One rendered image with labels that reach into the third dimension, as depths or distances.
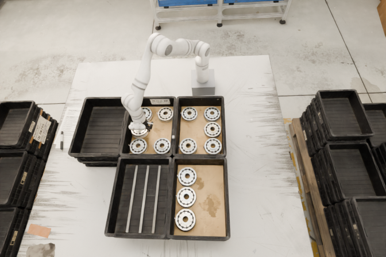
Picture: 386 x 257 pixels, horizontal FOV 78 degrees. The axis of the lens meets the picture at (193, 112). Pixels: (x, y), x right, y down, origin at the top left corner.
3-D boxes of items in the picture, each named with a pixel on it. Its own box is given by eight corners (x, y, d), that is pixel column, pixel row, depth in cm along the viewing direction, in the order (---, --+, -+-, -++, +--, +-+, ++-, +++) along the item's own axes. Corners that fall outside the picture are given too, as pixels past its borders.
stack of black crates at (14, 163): (19, 164, 217) (-11, 151, 187) (51, 163, 215) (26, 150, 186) (2, 211, 197) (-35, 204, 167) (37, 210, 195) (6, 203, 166)
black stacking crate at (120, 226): (125, 163, 142) (119, 156, 132) (174, 163, 140) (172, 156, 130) (112, 237, 122) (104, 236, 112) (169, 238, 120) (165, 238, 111)
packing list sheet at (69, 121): (65, 107, 178) (64, 106, 178) (95, 106, 177) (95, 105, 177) (52, 148, 162) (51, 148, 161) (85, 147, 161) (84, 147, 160)
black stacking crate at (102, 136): (92, 106, 164) (85, 97, 154) (134, 106, 162) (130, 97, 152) (77, 162, 144) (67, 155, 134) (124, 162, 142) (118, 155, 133)
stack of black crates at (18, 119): (34, 125, 237) (-1, 101, 198) (62, 124, 236) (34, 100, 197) (19, 164, 217) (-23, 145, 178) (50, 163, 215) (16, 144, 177)
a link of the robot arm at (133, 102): (130, 113, 115) (143, 88, 112) (119, 104, 118) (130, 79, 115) (139, 113, 121) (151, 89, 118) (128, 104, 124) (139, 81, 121)
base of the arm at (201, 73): (195, 73, 174) (193, 57, 160) (207, 71, 175) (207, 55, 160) (197, 84, 170) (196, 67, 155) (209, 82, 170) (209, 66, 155)
